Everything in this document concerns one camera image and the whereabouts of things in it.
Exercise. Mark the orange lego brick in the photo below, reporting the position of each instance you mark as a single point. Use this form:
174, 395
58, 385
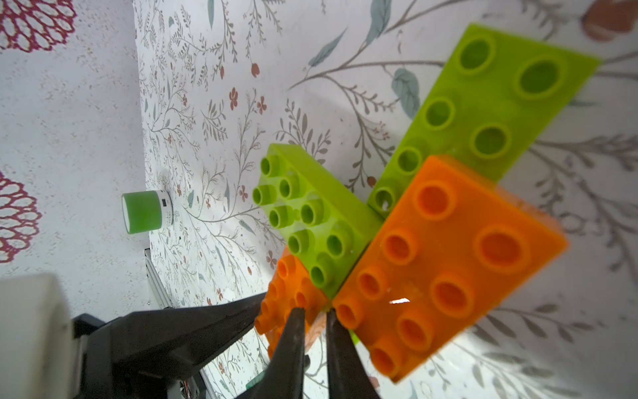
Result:
453, 248
291, 287

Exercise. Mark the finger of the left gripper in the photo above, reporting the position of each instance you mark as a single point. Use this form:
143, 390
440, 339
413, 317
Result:
141, 354

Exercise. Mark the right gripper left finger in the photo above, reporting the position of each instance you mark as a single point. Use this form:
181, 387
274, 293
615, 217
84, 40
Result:
285, 373

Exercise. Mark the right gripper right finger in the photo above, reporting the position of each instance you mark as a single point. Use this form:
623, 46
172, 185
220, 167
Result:
347, 377

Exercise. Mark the lime lego brick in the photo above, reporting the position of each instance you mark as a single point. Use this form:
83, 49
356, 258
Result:
324, 224
495, 95

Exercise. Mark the green tape roll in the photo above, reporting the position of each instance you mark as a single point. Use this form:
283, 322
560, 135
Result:
145, 211

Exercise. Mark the orange lego brick bottom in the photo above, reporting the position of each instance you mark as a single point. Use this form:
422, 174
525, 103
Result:
291, 287

